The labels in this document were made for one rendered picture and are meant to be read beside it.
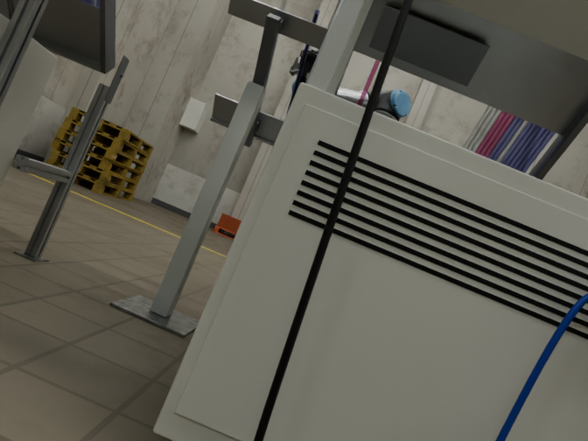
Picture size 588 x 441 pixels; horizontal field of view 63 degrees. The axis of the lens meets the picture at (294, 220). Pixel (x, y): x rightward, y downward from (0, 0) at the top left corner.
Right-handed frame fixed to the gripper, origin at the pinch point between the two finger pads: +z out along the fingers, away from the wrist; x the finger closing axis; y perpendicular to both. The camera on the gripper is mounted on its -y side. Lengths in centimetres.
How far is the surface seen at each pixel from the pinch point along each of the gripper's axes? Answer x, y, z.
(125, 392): 3, -46, 104
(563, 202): 58, 16, 93
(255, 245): 18, -3, 106
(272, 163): 16, 7, 100
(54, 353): -14, -48, 102
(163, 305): -11, -73, 49
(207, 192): -12, -39, 30
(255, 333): 23, -13, 112
